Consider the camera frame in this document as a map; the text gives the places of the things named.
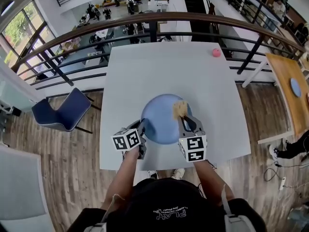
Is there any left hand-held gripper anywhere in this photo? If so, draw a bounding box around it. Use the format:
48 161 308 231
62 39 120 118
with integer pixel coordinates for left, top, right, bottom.
111 119 147 160

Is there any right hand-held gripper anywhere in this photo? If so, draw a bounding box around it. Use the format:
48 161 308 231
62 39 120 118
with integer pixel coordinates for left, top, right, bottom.
178 115 208 163

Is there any beige scrubbing sponge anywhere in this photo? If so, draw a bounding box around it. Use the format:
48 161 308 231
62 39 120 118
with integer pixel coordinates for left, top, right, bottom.
172 101 189 120

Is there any big blue plate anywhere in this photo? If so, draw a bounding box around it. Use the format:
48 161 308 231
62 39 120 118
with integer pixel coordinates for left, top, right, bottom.
141 94 194 145
290 78 302 98

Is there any person's right forearm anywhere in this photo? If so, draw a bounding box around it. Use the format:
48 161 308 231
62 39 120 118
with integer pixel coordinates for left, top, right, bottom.
194 159 236 205

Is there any person's left forearm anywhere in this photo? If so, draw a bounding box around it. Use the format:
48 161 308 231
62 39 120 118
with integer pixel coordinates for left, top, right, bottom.
100 150 140 211

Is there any white square table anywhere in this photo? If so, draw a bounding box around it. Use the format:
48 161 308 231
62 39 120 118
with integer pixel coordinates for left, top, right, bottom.
99 42 252 171

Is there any person's black shirt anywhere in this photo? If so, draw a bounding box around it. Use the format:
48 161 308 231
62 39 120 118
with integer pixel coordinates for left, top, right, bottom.
67 177 267 232

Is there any blue chair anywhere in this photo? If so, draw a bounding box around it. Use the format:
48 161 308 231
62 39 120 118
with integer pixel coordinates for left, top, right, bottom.
31 87 101 134

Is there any wooden table with white legs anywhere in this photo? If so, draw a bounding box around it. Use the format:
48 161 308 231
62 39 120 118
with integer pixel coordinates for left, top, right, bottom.
242 52 309 145

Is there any black railing with wooden handrail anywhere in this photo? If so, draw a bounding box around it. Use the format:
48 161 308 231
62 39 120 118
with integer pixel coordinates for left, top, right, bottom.
11 11 306 90

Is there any group of people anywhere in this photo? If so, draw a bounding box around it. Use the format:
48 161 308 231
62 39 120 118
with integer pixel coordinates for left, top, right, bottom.
79 0 145 21

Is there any small wooden table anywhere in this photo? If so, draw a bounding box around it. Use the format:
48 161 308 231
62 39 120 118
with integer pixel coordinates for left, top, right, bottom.
299 52 309 79

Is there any large window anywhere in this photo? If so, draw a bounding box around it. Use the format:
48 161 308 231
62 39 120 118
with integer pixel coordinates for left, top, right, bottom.
0 0 56 67

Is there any black cable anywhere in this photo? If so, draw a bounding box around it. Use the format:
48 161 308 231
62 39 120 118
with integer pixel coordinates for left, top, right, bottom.
263 162 309 182

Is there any grey shoulder strap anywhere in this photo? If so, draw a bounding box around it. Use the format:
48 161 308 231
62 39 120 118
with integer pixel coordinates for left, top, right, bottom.
221 184 256 232
83 193 126 232

